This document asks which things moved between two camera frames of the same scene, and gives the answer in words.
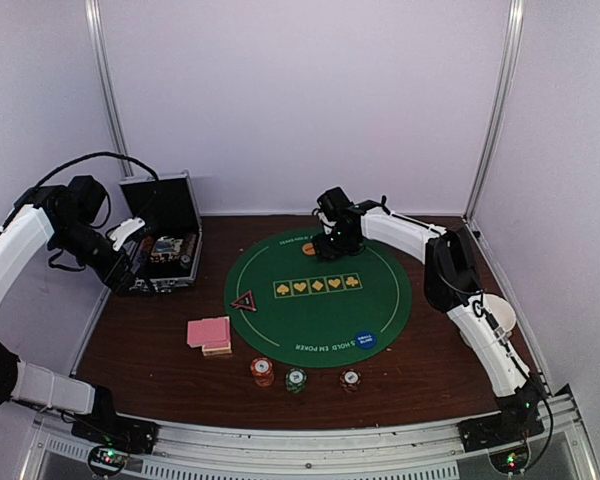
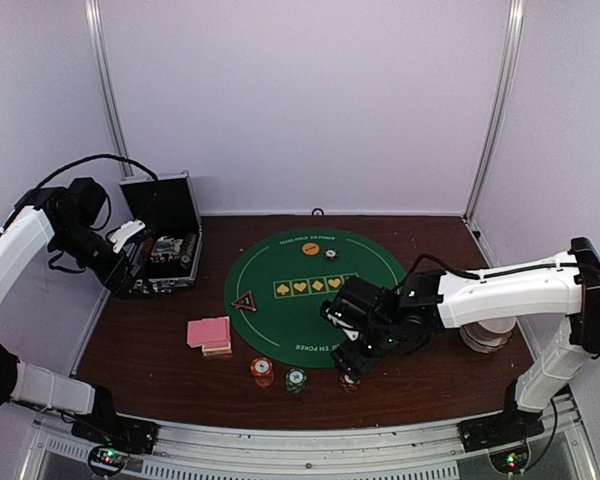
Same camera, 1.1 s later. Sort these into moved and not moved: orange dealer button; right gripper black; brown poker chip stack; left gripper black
Moved: right gripper black
Not moved: brown poker chip stack; orange dealer button; left gripper black
